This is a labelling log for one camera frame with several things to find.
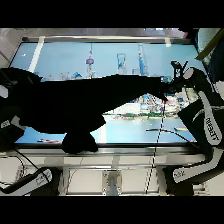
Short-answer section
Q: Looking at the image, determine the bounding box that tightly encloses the black garment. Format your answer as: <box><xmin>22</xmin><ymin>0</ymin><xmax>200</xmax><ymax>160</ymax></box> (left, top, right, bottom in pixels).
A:
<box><xmin>19</xmin><ymin>73</ymin><xmax>170</xmax><ymax>155</ymax></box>

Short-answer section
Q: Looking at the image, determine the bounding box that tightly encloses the silver frame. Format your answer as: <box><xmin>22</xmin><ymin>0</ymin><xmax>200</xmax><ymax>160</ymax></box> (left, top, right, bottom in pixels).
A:
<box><xmin>0</xmin><ymin>143</ymin><xmax>224</xmax><ymax>197</ymax></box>

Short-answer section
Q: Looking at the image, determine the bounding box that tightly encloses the black cable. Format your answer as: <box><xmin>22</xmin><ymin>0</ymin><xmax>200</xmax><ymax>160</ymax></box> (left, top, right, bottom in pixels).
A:
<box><xmin>145</xmin><ymin>127</ymin><xmax>201</xmax><ymax>148</ymax></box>
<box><xmin>12</xmin><ymin>147</ymin><xmax>40</xmax><ymax>171</ymax></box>
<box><xmin>143</xmin><ymin>98</ymin><xmax>168</xmax><ymax>195</ymax></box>

